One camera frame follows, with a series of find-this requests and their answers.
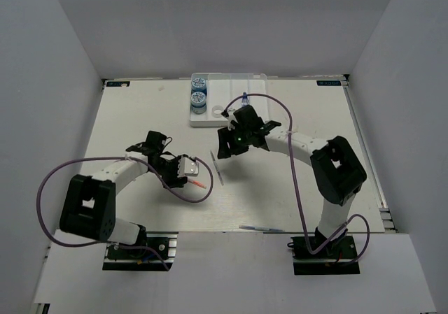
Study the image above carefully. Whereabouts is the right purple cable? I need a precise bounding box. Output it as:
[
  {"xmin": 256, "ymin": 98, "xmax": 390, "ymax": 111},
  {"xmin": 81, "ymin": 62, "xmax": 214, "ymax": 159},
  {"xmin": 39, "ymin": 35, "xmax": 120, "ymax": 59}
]
[{"xmin": 223, "ymin": 93, "xmax": 371, "ymax": 266}]

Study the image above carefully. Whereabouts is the blue cap spray bottle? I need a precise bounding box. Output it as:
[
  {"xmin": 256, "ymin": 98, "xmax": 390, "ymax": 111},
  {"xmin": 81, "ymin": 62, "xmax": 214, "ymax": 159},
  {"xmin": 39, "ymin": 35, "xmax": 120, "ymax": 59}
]
[{"xmin": 241, "ymin": 92, "xmax": 250, "ymax": 107}]

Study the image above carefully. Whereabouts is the grey purple pen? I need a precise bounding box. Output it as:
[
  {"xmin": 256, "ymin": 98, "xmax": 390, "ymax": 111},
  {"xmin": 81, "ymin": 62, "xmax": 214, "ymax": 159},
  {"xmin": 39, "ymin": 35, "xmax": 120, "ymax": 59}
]
[{"xmin": 209, "ymin": 150, "xmax": 224, "ymax": 186}]

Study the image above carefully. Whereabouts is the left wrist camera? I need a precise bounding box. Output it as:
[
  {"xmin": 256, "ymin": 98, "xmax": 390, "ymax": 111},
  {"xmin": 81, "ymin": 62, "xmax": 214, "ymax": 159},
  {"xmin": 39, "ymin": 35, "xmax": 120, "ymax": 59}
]
[{"xmin": 177, "ymin": 155, "xmax": 199, "ymax": 178}]

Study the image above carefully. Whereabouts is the purple cable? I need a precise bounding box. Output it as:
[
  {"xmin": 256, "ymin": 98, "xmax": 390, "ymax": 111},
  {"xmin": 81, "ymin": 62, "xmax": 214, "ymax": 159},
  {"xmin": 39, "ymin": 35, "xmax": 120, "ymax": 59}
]
[
  {"xmin": 223, "ymin": 93, "xmax": 371, "ymax": 266},
  {"xmin": 36, "ymin": 155, "xmax": 214, "ymax": 271}
]

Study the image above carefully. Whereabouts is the blue tape tub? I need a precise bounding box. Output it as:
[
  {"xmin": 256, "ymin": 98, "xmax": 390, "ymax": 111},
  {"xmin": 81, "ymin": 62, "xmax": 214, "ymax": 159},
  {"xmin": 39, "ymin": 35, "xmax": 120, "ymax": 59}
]
[
  {"xmin": 190, "ymin": 91, "xmax": 207, "ymax": 115},
  {"xmin": 190, "ymin": 77, "xmax": 207, "ymax": 94}
]

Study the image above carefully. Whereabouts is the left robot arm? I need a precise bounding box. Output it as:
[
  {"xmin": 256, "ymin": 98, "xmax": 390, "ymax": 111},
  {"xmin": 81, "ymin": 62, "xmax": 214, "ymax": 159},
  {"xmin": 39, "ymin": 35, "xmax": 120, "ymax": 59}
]
[{"xmin": 59, "ymin": 131, "xmax": 197, "ymax": 257}]

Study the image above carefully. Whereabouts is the white divided organizer tray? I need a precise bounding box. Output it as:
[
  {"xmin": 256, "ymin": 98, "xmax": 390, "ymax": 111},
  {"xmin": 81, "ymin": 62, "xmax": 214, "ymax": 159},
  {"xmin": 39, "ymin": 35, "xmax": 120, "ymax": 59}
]
[{"xmin": 189, "ymin": 73, "xmax": 269, "ymax": 128}]

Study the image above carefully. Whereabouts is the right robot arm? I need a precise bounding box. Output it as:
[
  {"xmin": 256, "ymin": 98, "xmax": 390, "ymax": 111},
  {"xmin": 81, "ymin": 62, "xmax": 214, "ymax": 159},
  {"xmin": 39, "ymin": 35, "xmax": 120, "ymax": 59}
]
[{"xmin": 218, "ymin": 105, "xmax": 367, "ymax": 257}]

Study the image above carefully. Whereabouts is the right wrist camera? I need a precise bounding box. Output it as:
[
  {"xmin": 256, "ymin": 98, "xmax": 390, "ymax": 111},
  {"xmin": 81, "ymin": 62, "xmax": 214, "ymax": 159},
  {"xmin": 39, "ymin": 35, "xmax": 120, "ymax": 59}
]
[{"xmin": 222, "ymin": 108, "xmax": 238, "ymax": 131}]

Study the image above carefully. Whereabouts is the clear tape roll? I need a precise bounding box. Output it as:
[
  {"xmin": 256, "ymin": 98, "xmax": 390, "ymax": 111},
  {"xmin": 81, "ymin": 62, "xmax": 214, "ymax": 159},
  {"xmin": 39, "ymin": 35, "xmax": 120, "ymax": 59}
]
[{"xmin": 211, "ymin": 106, "xmax": 224, "ymax": 118}]

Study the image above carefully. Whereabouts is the blue pen at table edge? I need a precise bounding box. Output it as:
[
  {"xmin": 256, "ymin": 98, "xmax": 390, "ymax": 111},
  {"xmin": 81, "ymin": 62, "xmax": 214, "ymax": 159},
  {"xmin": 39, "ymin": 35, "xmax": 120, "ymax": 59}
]
[{"xmin": 239, "ymin": 225, "xmax": 285, "ymax": 233}]

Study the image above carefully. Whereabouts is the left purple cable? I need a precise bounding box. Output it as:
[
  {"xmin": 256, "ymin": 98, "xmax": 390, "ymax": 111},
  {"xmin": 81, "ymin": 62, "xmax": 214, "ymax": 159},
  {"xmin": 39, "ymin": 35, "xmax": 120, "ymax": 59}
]
[{"xmin": 36, "ymin": 155, "xmax": 214, "ymax": 271}]

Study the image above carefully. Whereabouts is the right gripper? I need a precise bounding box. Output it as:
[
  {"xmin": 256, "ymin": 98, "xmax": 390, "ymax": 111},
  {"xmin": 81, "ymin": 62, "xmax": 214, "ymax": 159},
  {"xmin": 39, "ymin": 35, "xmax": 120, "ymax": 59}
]
[{"xmin": 218, "ymin": 124, "xmax": 251, "ymax": 159}]

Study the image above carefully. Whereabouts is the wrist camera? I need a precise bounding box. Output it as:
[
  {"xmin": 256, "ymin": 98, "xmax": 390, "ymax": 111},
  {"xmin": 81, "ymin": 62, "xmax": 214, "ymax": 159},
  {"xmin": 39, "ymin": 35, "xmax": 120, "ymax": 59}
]
[
  {"xmin": 222, "ymin": 108, "xmax": 238, "ymax": 131},
  {"xmin": 177, "ymin": 155, "xmax": 199, "ymax": 178}
]

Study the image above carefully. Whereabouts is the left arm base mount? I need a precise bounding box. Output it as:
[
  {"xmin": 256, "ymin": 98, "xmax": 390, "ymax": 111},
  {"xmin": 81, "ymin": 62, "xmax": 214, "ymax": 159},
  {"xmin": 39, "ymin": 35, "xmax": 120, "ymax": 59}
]
[{"xmin": 102, "ymin": 232, "xmax": 178, "ymax": 272}]

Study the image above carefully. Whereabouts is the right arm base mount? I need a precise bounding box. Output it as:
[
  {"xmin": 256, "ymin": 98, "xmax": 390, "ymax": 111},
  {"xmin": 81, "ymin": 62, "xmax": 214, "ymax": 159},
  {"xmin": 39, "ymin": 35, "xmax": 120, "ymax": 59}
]
[{"xmin": 287, "ymin": 236, "xmax": 361, "ymax": 276}]

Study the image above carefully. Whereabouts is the orange pen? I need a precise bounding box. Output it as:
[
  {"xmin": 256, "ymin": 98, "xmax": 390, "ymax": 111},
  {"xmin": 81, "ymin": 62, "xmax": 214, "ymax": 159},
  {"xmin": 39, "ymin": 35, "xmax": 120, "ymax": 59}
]
[{"xmin": 188, "ymin": 179, "xmax": 207, "ymax": 189}]

